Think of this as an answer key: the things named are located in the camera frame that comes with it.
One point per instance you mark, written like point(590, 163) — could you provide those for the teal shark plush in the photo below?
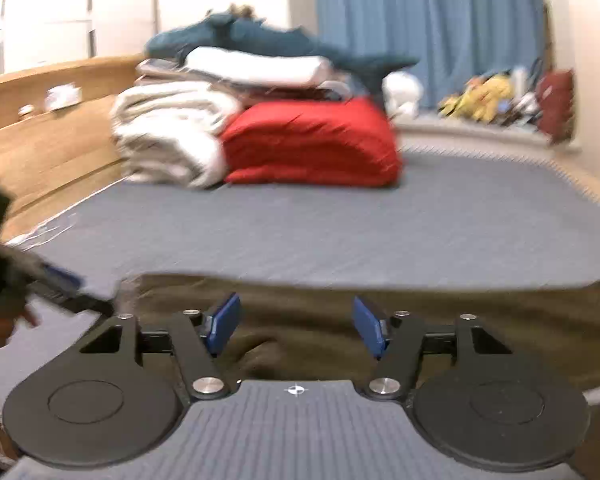
point(260, 37)

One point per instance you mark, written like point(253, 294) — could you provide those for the white plush toy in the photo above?
point(402, 92)

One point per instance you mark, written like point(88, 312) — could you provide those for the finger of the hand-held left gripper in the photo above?
point(75, 301)
point(62, 276)

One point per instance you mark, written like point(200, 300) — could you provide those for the white wardrobe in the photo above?
point(55, 10)

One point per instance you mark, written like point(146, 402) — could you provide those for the white folded towel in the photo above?
point(260, 65)

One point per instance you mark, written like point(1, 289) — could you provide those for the person's left hand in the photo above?
point(2, 332)

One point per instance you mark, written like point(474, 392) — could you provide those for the blue curtain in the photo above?
point(430, 20)

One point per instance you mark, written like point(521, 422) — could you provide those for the brown plush toy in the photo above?
point(242, 10)

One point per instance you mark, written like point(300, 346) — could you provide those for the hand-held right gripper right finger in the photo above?
point(370, 327)

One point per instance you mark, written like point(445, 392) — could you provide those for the red pillow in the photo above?
point(555, 105)

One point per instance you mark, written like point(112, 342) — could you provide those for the grey quilted mattress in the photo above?
point(280, 230)

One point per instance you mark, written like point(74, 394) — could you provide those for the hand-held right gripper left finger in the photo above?
point(222, 327)

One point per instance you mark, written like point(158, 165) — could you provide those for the red folded quilt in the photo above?
point(310, 145)

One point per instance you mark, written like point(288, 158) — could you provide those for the small white box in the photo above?
point(62, 97)

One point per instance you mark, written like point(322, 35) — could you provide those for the yellow round plush toy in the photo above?
point(495, 90)

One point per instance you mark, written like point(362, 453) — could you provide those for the white fleece blanket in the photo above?
point(165, 130)

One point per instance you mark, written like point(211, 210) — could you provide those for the wooden headboard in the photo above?
point(55, 140)

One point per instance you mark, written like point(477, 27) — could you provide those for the white window sill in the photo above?
point(480, 132)

